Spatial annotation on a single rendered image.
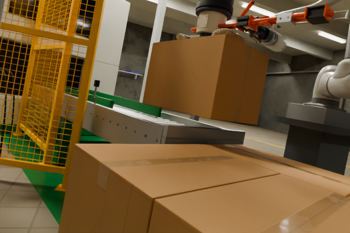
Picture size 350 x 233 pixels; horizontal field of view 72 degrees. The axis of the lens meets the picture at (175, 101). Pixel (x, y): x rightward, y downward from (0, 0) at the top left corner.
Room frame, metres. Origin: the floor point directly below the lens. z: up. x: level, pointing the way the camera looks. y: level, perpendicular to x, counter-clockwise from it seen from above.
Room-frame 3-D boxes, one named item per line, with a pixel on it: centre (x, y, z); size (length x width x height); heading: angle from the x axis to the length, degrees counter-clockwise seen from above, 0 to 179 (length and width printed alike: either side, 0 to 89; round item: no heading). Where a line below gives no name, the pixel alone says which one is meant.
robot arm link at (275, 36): (1.46, -0.48, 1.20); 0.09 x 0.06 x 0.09; 44
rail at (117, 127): (1.98, 0.82, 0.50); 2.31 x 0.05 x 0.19; 44
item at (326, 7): (1.05, -0.53, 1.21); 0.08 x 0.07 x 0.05; 42
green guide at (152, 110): (2.65, 0.63, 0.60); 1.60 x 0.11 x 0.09; 44
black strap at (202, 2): (1.50, -0.13, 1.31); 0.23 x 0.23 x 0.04
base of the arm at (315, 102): (1.59, -0.94, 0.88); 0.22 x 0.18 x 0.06; 17
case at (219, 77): (1.48, -0.13, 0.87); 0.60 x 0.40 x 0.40; 40
